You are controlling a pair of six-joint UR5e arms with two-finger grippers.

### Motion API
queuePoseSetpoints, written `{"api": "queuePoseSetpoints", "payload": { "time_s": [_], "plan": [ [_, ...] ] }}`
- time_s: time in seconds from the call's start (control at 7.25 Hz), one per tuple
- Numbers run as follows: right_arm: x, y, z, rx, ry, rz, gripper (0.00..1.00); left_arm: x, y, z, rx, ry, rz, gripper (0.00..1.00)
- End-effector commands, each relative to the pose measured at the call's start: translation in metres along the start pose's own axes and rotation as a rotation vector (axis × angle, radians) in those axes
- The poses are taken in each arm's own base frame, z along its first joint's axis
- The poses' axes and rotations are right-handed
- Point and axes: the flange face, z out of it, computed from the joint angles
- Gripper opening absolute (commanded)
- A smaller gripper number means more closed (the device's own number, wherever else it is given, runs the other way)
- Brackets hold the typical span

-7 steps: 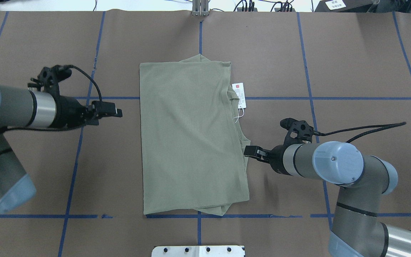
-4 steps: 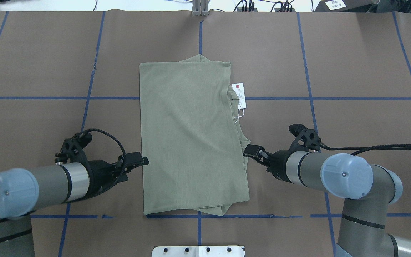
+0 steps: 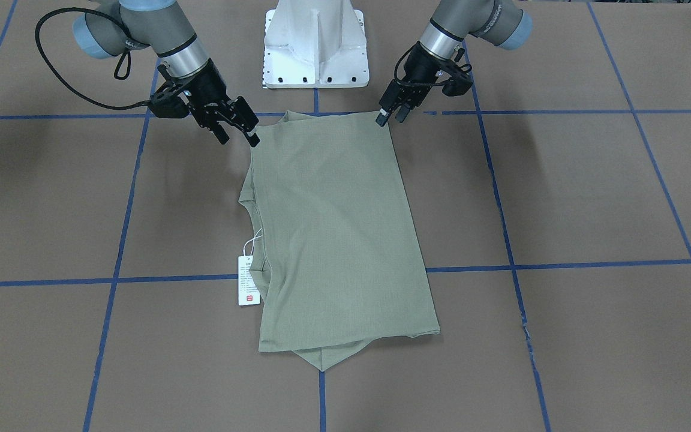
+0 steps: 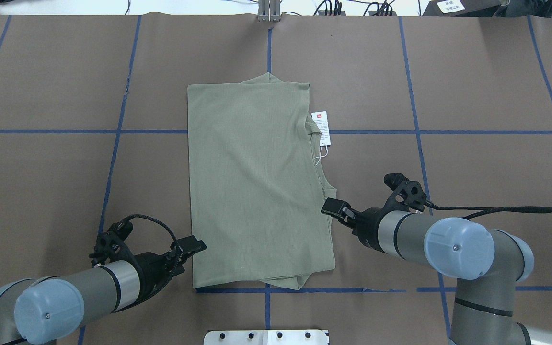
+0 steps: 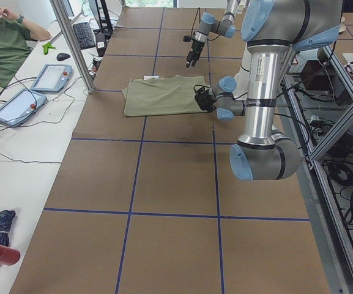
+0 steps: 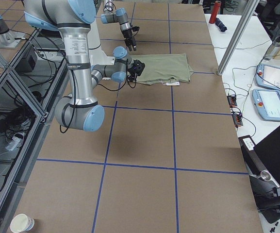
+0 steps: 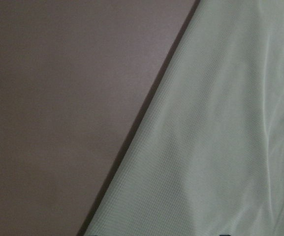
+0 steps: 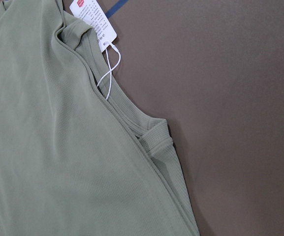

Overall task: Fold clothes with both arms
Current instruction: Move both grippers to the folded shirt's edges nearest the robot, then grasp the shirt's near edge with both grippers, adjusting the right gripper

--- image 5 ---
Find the aluminium frame cart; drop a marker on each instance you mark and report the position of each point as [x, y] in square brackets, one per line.
[322, 124]

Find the black power brick box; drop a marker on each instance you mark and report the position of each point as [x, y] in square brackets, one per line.
[317, 81]

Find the blue teach pendant near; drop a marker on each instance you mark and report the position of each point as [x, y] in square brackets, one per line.
[21, 107]

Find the blue teach pendant far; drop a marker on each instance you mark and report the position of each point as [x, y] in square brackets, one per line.
[52, 78]

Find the folded dark blue umbrella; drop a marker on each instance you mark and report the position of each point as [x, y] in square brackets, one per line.
[6, 219]

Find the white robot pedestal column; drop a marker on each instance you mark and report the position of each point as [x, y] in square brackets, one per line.
[242, 78]

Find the blue teach pendant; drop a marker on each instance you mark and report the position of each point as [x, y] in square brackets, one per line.
[52, 78]
[21, 107]

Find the aluminium frame post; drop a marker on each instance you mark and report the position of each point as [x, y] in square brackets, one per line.
[72, 43]

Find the person in green shirt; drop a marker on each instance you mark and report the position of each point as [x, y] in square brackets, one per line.
[15, 31]

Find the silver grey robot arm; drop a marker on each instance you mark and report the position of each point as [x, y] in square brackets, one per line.
[207, 24]
[274, 31]

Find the black keyboard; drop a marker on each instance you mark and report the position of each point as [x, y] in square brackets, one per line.
[84, 35]

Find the black computer mouse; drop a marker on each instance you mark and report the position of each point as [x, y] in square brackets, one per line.
[62, 56]

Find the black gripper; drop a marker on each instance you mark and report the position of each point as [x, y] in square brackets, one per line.
[206, 100]
[196, 48]

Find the olive green long-sleeve shirt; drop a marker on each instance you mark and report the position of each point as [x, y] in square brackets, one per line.
[162, 96]

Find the white paper hang tag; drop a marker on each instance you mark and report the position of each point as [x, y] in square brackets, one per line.
[148, 77]

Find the green plastic clip tool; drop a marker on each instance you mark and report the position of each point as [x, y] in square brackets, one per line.
[47, 47]

